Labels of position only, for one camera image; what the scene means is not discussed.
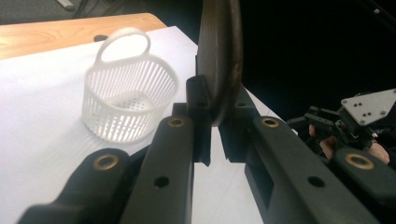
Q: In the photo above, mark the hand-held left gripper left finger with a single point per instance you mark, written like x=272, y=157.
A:
x=200, y=130

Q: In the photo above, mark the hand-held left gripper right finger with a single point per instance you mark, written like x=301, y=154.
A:
x=238, y=137

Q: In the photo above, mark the dark round disc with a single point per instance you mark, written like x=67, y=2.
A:
x=219, y=56

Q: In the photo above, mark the white plastic slotted basket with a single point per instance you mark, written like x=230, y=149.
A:
x=124, y=93

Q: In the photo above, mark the dark round table grommet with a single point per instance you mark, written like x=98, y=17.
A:
x=100, y=38

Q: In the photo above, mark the white table sheet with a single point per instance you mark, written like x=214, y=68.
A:
x=40, y=109

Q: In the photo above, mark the grey flat bar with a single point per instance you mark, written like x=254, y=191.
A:
x=66, y=3

